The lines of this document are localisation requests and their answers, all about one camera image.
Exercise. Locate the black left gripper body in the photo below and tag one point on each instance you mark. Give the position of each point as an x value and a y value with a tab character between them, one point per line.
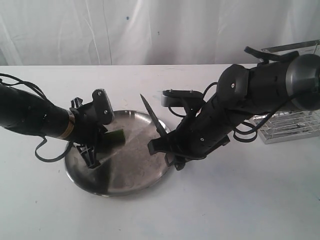
91	118

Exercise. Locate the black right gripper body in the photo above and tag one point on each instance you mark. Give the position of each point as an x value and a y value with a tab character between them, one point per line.
178	155

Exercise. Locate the black handled serrated knife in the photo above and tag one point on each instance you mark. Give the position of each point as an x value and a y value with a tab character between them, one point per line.
159	128

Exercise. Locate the green cucumber piece with stem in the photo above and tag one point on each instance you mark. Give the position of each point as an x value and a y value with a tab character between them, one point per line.
111	140

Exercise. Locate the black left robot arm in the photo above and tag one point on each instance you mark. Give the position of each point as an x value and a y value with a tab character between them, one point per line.
25	113

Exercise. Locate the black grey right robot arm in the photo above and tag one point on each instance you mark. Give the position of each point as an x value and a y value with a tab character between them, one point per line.
292	84

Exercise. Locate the round stainless steel plate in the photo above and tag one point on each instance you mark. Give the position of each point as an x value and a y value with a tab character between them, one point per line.
125	168

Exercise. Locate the white backdrop curtain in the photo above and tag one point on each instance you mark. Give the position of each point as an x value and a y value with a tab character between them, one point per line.
150	32

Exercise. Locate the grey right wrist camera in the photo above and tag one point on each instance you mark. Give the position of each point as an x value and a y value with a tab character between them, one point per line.
177	98

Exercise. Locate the chrome wire utensil rack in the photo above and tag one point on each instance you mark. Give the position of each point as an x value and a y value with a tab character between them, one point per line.
292	125

